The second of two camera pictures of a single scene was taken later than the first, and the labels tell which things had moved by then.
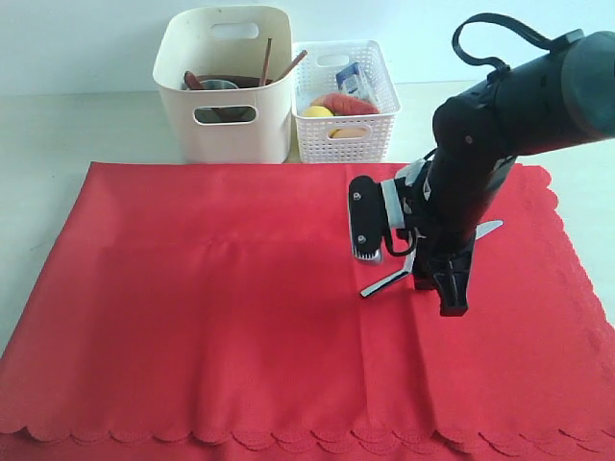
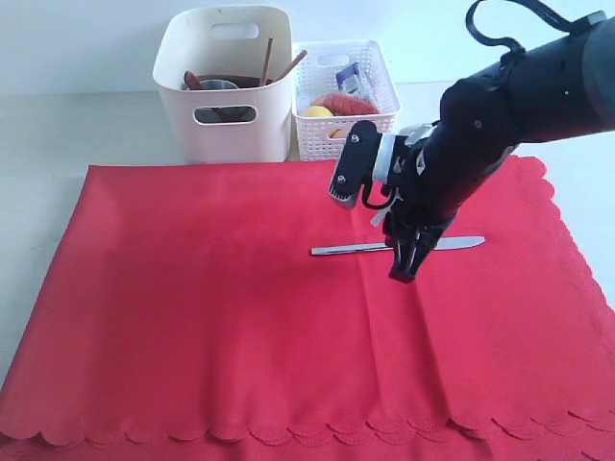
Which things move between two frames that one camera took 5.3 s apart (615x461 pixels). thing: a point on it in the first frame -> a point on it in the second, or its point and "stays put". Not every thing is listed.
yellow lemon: (317, 111) stays put
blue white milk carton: (349, 78) stays put
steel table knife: (409, 266) -> (439, 245)
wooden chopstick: (289, 68) stays put
